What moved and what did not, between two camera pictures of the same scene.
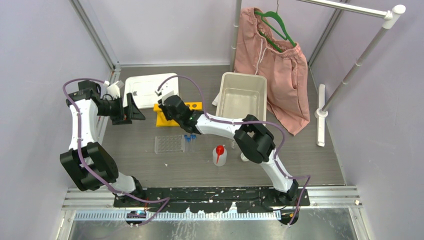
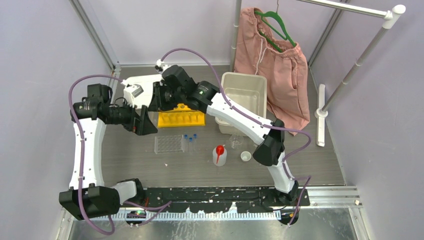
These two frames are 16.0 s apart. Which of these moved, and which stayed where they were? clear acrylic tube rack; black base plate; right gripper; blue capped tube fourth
Moved: right gripper
Stayed: black base plate; blue capped tube fourth; clear acrylic tube rack
